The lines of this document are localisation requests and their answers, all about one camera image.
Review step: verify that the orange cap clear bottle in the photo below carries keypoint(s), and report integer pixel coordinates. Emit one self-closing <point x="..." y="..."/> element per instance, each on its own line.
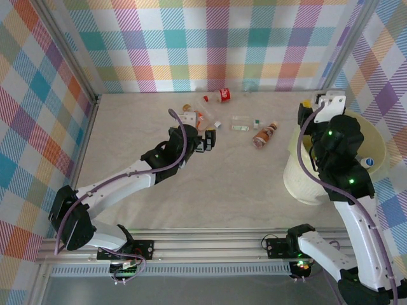
<point x="201" y="120"/>

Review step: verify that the clear bottle green label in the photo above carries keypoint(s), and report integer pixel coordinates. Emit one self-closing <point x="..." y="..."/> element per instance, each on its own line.
<point x="240" y="122"/>

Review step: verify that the brown drink bottle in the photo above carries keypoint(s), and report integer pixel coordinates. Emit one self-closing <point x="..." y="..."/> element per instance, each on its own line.
<point x="264" y="136"/>

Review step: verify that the clear bottle blue label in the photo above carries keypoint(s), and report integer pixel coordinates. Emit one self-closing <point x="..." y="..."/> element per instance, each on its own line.
<point x="369" y="162"/>

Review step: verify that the cream plastic bin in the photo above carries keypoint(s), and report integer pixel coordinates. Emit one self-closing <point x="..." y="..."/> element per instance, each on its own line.
<point x="297" y="184"/>

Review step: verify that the red label cola bottle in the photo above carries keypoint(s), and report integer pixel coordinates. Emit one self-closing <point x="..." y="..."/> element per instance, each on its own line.
<point x="224" y="95"/>

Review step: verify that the clear crumpled plastic bottle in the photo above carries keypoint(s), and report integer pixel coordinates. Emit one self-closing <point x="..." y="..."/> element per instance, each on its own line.
<point x="251" y="86"/>

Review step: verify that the right control board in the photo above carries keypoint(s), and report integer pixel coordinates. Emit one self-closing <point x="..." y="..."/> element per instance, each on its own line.
<point x="300" y="265"/>

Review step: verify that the control board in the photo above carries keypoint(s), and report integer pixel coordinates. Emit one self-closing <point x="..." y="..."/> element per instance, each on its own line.
<point x="122" y="270"/>
<point x="300" y="265"/>

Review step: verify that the left control board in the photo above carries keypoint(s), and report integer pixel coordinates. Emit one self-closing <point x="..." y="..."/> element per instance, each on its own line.
<point x="122" y="270"/>

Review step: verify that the aluminium frame post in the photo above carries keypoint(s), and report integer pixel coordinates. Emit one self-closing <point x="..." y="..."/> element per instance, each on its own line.
<point x="68" y="47"/>
<point x="347" y="47"/>

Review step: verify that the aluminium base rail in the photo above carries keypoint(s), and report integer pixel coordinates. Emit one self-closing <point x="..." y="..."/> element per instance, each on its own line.
<point x="206" y="246"/>

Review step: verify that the aluminium side rail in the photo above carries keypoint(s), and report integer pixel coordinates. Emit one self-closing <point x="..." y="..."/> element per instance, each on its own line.
<point x="79" y="165"/>

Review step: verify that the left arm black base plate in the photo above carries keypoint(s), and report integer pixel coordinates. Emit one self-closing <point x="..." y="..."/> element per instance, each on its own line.
<point x="144" y="248"/>

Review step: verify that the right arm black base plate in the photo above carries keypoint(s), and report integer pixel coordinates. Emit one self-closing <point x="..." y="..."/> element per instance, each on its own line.
<point x="276" y="246"/>

